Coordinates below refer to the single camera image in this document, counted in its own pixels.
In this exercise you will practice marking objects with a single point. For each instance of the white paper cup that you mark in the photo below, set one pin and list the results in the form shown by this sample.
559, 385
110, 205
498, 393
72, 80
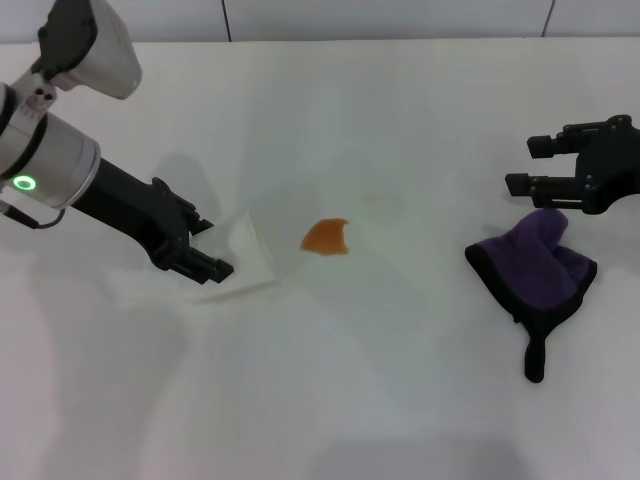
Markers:
245, 255

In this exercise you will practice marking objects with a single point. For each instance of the left wrist camera housing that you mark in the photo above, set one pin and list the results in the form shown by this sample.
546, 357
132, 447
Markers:
95, 45

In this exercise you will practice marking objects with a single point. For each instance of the purple rag with black trim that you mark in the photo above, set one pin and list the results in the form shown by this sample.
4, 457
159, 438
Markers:
525, 280

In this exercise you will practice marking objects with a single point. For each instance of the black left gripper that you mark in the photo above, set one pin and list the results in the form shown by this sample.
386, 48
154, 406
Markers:
135, 210

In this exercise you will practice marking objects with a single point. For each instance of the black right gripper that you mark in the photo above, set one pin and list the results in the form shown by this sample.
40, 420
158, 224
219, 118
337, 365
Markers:
612, 170

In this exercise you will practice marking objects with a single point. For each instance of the brown liquid stain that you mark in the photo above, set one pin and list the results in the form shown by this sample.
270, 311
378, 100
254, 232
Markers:
325, 237

